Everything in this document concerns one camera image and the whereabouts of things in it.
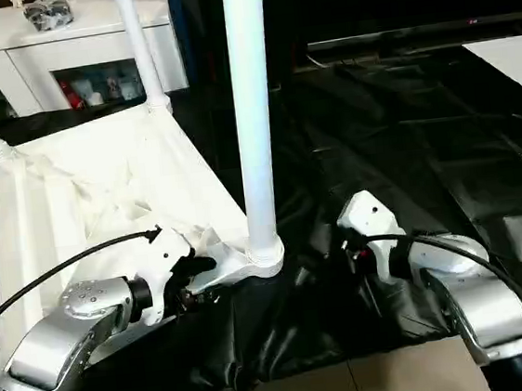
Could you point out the white plastic table top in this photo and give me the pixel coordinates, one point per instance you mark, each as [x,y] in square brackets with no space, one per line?
[101,184]

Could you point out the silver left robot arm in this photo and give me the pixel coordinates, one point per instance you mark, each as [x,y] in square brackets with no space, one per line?
[61,338]

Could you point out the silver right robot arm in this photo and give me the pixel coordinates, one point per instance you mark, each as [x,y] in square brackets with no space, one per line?
[477,294]

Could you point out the black work mat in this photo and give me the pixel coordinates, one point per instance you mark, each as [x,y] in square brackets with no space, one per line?
[425,159]

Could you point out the toy figures behind cabinet glass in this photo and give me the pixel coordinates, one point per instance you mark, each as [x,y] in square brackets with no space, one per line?
[100,86]

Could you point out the white cabinet with glass doors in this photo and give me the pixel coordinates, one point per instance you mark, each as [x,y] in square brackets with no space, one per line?
[21,43]

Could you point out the grey plush toy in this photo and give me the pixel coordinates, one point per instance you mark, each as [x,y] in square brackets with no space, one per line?
[48,16]

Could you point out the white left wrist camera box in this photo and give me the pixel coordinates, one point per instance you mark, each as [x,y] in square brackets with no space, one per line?
[167,261]

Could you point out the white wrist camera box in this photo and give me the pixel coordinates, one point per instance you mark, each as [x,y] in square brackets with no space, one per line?
[371,217]
[167,261]

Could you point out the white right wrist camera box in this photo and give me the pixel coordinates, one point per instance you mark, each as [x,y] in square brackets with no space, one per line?
[371,217]

